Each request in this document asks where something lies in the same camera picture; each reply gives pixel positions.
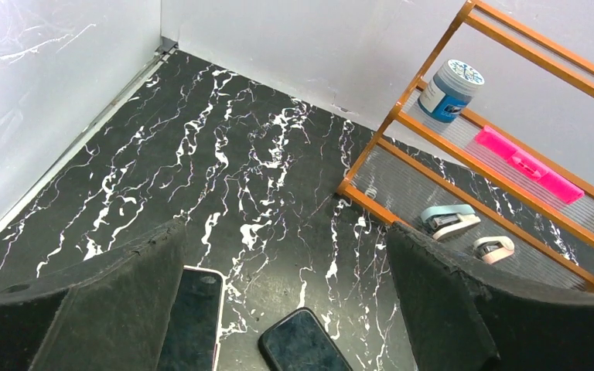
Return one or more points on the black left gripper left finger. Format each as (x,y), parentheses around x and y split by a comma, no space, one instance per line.
(110,312)

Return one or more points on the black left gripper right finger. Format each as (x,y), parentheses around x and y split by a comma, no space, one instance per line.
(463,314)

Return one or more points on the phone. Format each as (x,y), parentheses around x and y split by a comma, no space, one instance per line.
(299,341)
(192,340)

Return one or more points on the pink plastic ruler case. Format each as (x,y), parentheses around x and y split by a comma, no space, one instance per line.
(529,166)

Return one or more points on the pink small stapler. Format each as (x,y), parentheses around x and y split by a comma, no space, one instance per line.
(493,249)

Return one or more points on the light blue stapler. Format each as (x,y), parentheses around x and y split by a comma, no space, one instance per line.
(449,220)

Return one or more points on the orange wooden shelf rack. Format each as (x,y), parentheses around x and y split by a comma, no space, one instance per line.
(576,218)

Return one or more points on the blue round jar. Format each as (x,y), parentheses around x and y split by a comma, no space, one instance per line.
(450,90)

